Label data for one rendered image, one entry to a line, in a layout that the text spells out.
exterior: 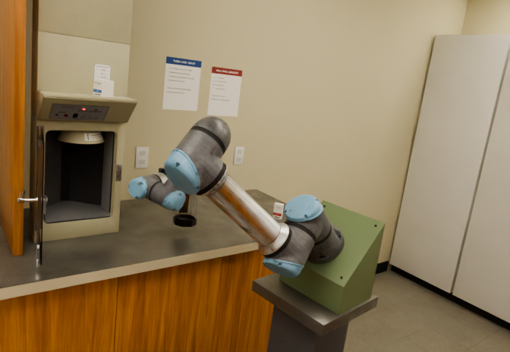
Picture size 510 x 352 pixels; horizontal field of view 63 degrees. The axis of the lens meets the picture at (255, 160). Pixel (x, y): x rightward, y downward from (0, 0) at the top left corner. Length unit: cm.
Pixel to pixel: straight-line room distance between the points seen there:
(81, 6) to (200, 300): 124
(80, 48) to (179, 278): 95
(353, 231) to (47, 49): 123
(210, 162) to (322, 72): 196
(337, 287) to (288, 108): 160
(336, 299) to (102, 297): 82
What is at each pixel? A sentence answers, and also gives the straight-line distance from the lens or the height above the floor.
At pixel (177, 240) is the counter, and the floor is 94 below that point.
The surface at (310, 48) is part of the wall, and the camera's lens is 285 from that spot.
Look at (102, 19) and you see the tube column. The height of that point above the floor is 178.
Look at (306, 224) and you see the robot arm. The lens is 129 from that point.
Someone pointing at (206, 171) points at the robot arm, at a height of 139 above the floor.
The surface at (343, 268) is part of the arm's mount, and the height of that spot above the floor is 108.
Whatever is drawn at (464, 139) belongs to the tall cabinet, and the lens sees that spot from 376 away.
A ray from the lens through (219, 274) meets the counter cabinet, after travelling 185.
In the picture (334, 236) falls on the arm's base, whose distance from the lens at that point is 142.
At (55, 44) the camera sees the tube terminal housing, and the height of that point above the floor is 167.
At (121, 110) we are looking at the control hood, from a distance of 164.
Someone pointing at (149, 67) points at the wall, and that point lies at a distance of 222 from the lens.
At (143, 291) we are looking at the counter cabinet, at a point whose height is 80.
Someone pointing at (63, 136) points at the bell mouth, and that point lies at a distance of 175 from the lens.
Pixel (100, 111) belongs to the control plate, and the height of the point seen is 146.
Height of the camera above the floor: 165
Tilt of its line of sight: 11 degrees down
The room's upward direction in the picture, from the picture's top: 7 degrees clockwise
